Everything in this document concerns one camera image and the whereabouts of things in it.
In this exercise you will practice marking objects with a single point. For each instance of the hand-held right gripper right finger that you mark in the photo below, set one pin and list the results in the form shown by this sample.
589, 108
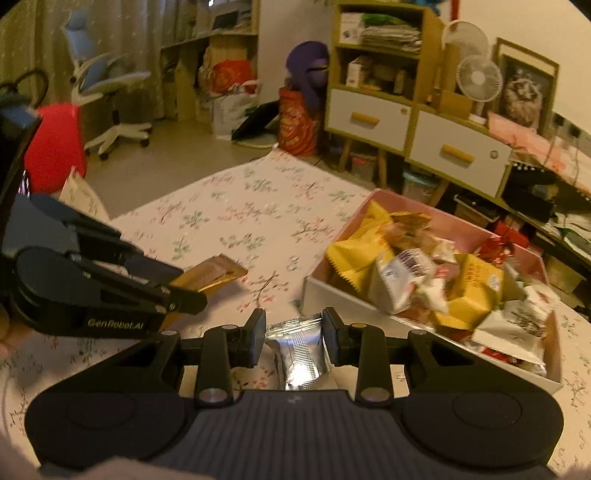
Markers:
330, 334

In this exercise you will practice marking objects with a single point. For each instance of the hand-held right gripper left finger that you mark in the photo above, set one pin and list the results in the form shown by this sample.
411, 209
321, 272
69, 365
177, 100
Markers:
256, 332

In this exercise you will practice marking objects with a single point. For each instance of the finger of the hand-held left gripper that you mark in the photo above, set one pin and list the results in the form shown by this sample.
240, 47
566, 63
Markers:
184, 302
134, 263

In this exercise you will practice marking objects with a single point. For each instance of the silver foil packet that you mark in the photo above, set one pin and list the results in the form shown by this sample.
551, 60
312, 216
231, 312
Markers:
298, 355

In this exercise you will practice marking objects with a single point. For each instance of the pink box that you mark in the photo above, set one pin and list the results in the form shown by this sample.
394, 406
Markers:
323, 295

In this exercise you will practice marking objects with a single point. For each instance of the gold brown packet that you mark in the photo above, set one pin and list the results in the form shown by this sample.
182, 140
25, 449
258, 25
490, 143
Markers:
217, 272

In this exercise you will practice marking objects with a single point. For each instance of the yellow waffle packet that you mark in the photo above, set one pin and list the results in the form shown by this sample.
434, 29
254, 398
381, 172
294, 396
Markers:
475, 277
355, 258

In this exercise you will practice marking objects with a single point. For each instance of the white pecan packet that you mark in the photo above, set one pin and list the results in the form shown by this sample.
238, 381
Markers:
397, 281

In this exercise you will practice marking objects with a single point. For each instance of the clear wafer packet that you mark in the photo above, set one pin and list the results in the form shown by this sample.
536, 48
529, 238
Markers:
408, 230

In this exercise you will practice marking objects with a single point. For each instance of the small red candy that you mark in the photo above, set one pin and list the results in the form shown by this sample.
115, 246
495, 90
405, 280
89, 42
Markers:
494, 247

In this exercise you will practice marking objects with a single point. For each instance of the white nut print packet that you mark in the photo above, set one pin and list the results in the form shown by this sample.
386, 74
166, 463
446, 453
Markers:
517, 323

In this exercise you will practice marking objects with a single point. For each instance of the floral tablecloth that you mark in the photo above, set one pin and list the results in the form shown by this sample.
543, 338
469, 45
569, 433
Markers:
240, 207

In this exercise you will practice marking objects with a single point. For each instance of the red cloth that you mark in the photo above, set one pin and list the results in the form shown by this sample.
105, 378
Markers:
55, 143

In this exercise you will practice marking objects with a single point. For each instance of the clear plastic bin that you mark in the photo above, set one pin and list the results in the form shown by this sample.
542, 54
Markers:
364, 168

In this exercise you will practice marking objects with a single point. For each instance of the blue lid plastic bin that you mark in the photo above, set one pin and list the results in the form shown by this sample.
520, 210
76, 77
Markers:
418, 184

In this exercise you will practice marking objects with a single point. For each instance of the white round base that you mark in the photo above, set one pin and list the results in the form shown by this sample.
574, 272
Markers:
258, 141

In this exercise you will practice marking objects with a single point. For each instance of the white shopping bag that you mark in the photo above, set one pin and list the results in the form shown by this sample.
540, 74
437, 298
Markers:
231, 110

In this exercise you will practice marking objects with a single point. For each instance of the white office chair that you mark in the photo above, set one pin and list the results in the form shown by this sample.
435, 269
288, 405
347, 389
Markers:
106, 78

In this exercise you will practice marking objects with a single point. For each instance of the black flat panel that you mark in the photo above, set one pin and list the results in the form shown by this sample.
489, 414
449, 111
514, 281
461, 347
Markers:
256, 120

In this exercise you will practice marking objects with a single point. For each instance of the wooden shelf unit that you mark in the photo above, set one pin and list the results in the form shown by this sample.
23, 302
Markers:
184, 69

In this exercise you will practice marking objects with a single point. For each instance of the orange patterned bag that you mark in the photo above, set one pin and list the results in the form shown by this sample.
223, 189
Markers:
298, 124

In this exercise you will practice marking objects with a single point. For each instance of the red orange bag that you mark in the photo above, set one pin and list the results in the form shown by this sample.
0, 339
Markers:
228, 71

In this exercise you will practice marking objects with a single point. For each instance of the white drawer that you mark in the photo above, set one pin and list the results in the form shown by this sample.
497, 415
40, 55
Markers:
457, 152
364, 120

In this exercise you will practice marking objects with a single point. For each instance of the yellow wooden cabinet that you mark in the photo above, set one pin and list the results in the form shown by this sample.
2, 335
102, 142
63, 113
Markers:
427, 110

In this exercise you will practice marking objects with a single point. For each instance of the beige curtain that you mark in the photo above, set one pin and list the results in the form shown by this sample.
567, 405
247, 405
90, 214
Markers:
32, 37

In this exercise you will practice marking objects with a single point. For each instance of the purple plush toy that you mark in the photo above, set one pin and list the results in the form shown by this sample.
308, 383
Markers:
307, 69

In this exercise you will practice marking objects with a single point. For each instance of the brown cardboard box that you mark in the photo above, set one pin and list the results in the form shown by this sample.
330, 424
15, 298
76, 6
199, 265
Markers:
455, 104

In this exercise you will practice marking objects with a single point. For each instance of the small white box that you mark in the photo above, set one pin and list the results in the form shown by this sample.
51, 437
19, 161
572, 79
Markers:
358, 73

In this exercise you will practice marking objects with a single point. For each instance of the pile of papers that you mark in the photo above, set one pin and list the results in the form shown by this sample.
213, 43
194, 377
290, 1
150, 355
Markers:
572, 230

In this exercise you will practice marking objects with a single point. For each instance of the pink table runner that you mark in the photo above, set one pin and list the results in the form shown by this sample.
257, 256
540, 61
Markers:
531, 138

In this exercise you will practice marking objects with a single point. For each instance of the small white desk fan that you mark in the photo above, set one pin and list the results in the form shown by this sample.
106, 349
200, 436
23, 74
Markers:
479, 78

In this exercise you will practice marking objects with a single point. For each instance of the stack of newspapers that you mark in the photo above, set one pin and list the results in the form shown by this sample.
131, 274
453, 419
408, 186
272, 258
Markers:
390, 37

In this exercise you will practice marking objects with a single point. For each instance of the white carton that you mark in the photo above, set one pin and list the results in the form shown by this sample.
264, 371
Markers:
352, 27

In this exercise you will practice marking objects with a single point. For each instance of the framed cat picture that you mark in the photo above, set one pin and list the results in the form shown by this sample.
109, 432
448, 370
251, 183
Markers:
526, 87

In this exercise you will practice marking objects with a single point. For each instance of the large white fan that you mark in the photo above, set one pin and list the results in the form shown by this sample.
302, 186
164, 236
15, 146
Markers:
466, 34

